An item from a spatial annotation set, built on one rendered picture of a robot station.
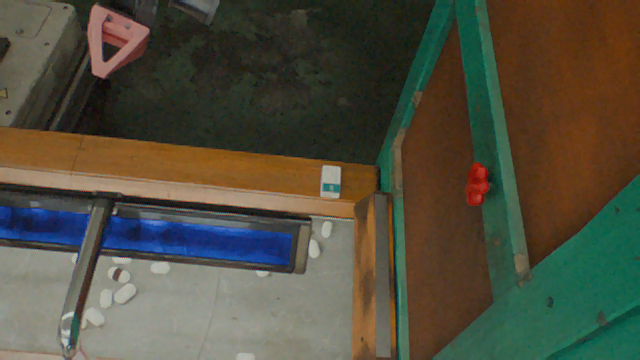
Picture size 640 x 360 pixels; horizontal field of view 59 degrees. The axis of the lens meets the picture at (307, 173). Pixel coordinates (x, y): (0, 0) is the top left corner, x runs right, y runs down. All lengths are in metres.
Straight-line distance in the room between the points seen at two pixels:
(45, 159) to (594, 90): 0.96
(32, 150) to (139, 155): 0.20
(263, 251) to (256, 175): 0.43
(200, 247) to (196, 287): 0.34
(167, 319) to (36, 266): 0.25
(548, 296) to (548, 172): 0.11
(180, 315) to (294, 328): 0.19
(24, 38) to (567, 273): 1.62
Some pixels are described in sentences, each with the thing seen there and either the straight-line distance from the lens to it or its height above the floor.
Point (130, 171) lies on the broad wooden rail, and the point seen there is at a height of 0.76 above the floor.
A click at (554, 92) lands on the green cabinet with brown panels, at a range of 0.52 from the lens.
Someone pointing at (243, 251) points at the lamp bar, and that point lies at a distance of 0.69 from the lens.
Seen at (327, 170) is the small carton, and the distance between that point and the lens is 1.10.
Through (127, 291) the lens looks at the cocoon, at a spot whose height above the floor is 0.76.
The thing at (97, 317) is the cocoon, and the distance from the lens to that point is 1.01.
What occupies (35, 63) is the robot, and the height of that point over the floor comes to 0.47.
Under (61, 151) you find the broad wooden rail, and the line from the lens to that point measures 1.18.
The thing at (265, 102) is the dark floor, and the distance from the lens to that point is 2.20.
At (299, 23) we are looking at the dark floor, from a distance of 2.51.
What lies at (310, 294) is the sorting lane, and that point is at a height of 0.74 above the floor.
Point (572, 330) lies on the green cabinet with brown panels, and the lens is 0.44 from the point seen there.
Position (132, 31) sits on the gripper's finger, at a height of 1.21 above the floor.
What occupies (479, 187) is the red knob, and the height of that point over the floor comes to 1.26.
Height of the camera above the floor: 1.70
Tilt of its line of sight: 57 degrees down
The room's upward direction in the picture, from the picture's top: 11 degrees clockwise
